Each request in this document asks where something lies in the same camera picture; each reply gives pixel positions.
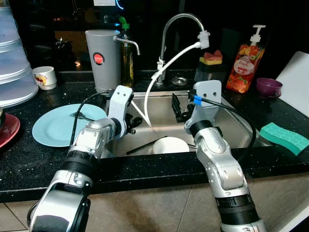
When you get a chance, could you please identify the white stacked plastic covers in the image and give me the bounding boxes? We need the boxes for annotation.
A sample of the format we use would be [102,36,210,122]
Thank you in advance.
[0,5,39,108]

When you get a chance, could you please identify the red sponge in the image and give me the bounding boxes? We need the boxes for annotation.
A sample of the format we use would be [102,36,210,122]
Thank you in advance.
[204,50,223,59]

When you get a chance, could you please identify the white cutting board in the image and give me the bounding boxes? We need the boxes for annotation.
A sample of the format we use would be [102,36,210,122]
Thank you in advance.
[276,51,309,117]

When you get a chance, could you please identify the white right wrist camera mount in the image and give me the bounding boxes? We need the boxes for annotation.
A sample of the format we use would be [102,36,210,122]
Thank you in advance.
[185,80,223,132]

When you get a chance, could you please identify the white flexible hose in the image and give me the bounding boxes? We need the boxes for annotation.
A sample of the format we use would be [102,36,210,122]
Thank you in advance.
[144,43,201,128]

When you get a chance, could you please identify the green wavy sponge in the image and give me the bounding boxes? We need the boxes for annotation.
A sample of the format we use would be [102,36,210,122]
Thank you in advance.
[260,122,309,156]

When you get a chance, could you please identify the purple cup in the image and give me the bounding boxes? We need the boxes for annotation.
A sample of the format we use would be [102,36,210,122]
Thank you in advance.
[256,77,283,99]

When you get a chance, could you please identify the black thin utensil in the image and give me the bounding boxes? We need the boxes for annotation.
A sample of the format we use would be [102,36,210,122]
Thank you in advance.
[126,136,168,156]

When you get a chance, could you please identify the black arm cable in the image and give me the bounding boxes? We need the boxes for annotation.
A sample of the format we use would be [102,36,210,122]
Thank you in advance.
[70,91,116,145]
[193,94,256,163]

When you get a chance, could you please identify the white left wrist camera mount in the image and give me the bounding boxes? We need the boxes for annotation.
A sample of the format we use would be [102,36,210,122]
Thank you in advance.
[107,86,134,137]

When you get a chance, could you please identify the white bowl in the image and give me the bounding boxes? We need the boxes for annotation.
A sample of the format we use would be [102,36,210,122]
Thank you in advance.
[152,137,191,156]

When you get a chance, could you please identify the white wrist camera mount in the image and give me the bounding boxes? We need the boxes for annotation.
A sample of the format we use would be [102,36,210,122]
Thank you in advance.
[107,86,134,137]
[185,80,223,132]

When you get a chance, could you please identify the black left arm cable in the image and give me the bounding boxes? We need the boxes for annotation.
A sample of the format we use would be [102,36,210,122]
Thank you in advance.
[70,91,116,145]

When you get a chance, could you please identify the white faucet filter head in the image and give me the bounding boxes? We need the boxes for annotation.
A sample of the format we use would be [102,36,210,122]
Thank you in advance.
[198,30,211,49]

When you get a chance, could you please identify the orange pump soap bottle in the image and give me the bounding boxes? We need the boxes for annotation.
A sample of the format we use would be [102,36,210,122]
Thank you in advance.
[226,25,267,94]

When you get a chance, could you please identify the red plate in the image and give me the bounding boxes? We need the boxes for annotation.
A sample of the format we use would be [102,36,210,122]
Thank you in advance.
[0,114,21,148]

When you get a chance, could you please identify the metal fork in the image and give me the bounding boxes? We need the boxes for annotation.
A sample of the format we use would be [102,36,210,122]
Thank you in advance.
[70,112,95,122]

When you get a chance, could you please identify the green-capped oil bottle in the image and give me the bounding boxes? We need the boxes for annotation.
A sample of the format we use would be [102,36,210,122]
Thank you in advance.
[119,17,135,88]

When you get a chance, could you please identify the chrome gooseneck faucet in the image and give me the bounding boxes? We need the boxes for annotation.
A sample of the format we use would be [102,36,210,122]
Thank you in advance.
[157,13,208,84]

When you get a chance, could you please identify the white printed mug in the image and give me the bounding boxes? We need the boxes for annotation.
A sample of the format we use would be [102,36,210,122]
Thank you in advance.
[32,66,57,91]

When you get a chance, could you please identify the round metal counter cap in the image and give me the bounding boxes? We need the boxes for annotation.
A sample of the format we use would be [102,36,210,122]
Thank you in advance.
[171,76,188,87]

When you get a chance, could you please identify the yellow sponge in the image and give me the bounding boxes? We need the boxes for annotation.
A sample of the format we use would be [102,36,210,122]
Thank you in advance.
[199,57,224,66]

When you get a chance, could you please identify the dark sponge holder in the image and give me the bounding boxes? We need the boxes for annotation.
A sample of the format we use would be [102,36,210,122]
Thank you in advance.
[196,60,225,83]

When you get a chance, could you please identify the stainless steel sink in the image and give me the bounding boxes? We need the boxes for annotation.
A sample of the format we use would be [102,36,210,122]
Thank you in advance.
[104,89,271,158]

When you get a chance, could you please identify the light blue plate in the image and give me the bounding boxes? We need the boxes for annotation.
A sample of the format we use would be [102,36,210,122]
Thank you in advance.
[32,103,108,147]

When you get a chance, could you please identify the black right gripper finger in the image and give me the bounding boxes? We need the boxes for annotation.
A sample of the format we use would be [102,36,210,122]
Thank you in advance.
[171,93,183,122]

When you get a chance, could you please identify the grey canister with spout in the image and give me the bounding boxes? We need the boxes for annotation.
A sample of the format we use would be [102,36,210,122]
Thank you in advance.
[85,29,140,92]

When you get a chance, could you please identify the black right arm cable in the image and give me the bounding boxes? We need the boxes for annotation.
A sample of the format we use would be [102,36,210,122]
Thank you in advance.
[193,94,256,163]

